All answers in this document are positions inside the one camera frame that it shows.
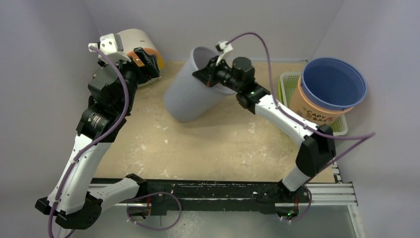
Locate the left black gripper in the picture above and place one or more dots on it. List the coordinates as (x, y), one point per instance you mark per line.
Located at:
(147, 72)

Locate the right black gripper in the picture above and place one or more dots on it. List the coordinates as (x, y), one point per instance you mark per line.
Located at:
(207, 73)

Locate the large grey plastic bucket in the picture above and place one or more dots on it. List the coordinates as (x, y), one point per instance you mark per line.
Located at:
(187, 97)

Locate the orange capybara bucket blue rim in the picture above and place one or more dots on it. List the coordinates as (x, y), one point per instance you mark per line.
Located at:
(327, 89)

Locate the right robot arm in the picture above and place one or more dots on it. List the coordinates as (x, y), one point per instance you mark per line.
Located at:
(316, 145)

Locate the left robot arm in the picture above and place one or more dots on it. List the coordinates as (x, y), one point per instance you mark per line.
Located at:
(112, 91)

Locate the white mini drawer cabinet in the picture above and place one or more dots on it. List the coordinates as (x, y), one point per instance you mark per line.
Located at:
(134, 38)

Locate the green white plastic basket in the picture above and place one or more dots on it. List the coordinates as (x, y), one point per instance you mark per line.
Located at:
(287, 83)

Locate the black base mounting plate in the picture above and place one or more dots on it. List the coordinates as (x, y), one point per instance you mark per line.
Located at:
(265, 197)

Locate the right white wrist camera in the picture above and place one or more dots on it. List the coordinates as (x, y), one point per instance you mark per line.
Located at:
(223, 47)

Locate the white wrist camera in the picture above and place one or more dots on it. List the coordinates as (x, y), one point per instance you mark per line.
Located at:
(111, 46)
(223, 47)

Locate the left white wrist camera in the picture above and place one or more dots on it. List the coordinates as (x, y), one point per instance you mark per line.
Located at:
(111, 46)

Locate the aluminium frame rail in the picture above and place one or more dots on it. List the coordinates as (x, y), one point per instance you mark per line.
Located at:
(321, 194)

